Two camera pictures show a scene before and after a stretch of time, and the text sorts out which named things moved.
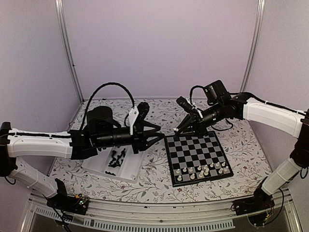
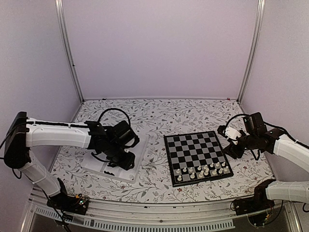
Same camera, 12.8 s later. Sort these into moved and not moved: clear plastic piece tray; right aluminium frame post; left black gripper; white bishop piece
Moved: left black gripper
Not moved: clear plastic piece tray; white bishop piece; right aluminium frame post
